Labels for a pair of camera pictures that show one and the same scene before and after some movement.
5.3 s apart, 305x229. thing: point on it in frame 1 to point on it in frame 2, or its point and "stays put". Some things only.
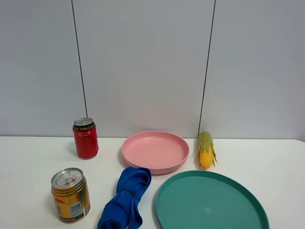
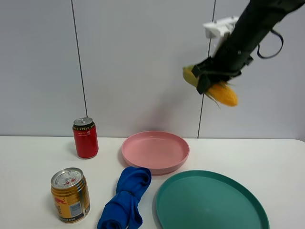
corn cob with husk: (206, 153) to (222, 92)
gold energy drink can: (70, 192) stays put
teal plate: (208, 199) stays put
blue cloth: (122, 211) stays put
